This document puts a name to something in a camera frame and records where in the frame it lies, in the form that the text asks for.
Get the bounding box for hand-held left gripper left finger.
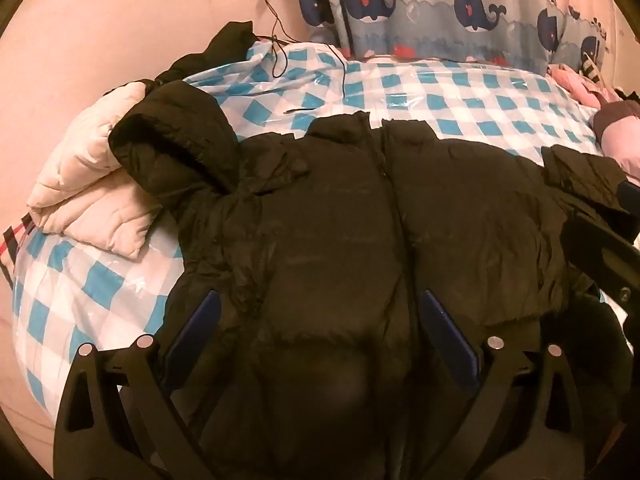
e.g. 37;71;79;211
54;289;222;480

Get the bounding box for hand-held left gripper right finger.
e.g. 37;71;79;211
420;289;587;480

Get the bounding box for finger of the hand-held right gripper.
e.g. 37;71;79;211
616;180;640;211
560;211;640;307

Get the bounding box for black puffer jacket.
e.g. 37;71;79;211
109;80;633;480

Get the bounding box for pink and brown jacket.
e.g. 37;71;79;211
592;100;640;186

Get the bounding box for pink garment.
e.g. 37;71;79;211
545;62;608;108

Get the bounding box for black white striped cloth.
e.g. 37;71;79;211
580;50;603;81

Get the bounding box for blue white checkered bed cover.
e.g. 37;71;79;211
10;40;640;411

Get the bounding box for white quilted jacket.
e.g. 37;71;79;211
26;82;163;260

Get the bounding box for whale print curtain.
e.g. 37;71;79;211
292;0;616;73

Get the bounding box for dark crumpled garment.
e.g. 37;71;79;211
155;21;258;86

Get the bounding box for black charger cable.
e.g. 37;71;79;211
260;0;348;113

